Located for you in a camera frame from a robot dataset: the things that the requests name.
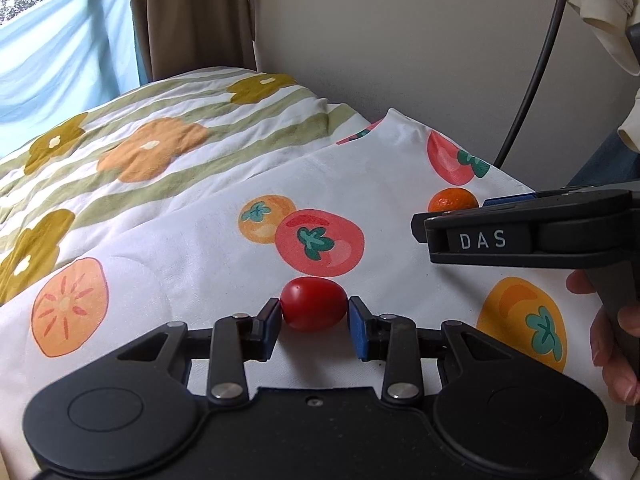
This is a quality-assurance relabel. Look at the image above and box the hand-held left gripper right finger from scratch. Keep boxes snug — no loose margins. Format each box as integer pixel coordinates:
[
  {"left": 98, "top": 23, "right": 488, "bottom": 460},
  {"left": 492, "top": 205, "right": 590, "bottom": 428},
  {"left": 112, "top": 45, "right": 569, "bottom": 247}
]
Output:
[{"left": 347, "top": 296, "right": 503, "bottom": 402}]

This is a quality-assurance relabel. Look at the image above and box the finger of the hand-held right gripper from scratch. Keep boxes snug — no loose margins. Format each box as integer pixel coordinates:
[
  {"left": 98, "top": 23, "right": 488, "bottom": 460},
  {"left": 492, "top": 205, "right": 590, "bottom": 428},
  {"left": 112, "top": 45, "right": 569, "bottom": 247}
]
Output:
[
  {"left": 411, "top": 198, "right": 540, "bottom": 263},
  {"left": 481, "top": 192, "right": 537, "bottom": 207}
]

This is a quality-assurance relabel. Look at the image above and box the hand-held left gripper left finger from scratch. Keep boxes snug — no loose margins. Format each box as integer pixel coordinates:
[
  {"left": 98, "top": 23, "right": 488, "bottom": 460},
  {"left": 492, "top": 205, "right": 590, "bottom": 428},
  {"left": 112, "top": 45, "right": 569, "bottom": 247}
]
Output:
[{"left": 117, "top": 297, "right": 282, "bottom": 407}]

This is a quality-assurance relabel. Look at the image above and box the small tangerine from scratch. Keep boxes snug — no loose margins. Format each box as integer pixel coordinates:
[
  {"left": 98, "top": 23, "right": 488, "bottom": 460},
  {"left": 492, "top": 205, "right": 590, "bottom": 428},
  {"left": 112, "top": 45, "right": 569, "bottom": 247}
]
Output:
[{"left": 428, "top": 187, "right": 480, "bottom": 214}]

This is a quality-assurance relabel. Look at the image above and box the red cherry tomato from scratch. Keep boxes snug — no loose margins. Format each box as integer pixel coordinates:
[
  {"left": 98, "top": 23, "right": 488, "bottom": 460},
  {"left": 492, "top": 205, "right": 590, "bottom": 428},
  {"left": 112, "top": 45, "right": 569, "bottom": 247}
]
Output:
[{"left": 280, "top": 276, "right": 348, "bottom": 334}]

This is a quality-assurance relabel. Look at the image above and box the person's right hand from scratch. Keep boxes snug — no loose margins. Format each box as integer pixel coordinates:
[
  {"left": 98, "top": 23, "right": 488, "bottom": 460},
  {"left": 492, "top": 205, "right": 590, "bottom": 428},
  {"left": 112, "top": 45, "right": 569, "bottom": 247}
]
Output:
[{"left": 566, "top": 269, "right": 640, "bottom": 406}]

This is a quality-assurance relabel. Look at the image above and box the white fruit print cloth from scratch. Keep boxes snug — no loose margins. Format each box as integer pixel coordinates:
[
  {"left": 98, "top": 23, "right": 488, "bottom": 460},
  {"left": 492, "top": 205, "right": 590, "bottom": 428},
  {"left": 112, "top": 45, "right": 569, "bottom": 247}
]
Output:
[{"left": 0, "top": 107, "right": 627, "bottom": 480}]

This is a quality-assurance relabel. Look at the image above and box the dark blue cloth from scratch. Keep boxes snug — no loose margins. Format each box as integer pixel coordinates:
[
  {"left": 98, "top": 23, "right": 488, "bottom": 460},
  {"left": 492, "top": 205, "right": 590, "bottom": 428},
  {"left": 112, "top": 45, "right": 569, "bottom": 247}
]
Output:
[{"left": 566, "top": 129, "right": 640, "bottom": 192}]

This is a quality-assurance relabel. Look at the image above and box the floral striped blanket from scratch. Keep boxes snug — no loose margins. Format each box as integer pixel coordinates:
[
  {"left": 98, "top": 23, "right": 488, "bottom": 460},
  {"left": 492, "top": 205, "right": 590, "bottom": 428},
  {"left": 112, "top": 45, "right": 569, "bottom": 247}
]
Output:
[{"left": 0, "top": 66, "right": 372, "bottom": 307}]

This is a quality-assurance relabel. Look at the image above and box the white hanging garment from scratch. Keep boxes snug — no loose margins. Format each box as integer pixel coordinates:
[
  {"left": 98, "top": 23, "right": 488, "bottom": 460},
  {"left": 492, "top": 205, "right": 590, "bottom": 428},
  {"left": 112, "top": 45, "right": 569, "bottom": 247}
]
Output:
[{"left": 567, "top": 0, "right": 640, "bottom": 152}]

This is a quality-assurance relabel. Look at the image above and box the brown curtain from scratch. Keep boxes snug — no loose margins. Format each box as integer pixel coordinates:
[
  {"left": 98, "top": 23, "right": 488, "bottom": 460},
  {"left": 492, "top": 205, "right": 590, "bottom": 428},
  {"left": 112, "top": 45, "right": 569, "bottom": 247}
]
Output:
[{"left": 125, "top": 0, "right": 262, "bottom": 84}]

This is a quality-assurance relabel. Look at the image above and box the light blue cloth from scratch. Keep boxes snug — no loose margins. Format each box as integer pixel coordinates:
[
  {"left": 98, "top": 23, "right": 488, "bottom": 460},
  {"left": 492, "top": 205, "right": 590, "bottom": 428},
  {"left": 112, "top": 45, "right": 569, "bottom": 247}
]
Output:
[{"left": 0, "top": 0, "right": 147, "bottom": 127}]

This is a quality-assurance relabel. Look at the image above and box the black cable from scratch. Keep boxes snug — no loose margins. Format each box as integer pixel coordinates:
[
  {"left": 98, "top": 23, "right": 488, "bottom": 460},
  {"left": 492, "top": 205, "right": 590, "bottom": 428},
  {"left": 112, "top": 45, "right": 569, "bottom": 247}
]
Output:
[{"left": 494, "top": 0, "right": 574, "bottom": 169}]

